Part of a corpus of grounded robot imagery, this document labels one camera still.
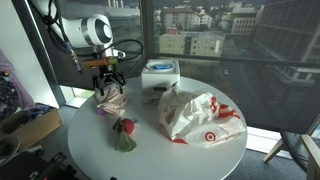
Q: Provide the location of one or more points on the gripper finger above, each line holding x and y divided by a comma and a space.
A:
96, 85
121, 82

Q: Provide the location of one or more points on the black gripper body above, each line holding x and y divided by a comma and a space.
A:
109, 74

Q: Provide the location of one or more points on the pink shirt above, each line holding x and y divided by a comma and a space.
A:
112, 101

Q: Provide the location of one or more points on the radish plush toy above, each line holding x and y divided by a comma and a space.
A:
125, 128

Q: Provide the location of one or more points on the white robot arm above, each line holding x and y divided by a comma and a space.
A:
88, 41

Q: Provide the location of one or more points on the white box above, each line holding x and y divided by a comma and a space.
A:
152, 79

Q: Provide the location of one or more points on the blue white bowl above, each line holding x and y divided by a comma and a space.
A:
160, 66

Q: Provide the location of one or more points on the cardboard box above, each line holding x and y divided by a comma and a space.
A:
29, 133

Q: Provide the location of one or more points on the white plastic Target bag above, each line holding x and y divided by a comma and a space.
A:
197, 118

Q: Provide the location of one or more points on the wooden chair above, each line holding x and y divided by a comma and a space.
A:
303, 149

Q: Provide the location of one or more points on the orange wrist camera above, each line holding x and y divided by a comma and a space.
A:
104, 61

